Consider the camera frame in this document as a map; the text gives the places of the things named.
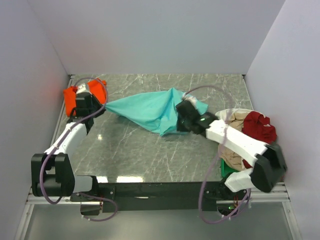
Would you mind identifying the teal t-shirt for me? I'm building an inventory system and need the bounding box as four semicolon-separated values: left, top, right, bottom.
104;87;209;137

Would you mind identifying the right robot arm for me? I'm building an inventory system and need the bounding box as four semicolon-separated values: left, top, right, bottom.
176;100;287;200

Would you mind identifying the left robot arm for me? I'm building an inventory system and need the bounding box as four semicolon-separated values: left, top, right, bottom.
31;78;108;199

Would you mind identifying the folded orange t-shirt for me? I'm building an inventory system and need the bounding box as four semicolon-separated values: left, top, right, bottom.
63;78;108;117

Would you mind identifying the white t-shirt in pile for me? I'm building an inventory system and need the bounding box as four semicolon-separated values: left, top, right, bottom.
215;108;252;122

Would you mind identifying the beige t-shirt in pile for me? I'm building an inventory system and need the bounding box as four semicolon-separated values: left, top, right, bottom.
218;120;252;171

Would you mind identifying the green bin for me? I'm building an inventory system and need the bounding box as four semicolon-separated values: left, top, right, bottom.
220;158;238;178

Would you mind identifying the red t-shirt in pile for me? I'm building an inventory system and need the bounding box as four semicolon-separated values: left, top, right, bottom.
241;111;278;169

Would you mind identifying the aluminium rail frame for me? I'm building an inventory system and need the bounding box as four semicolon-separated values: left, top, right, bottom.
19;88;302;240

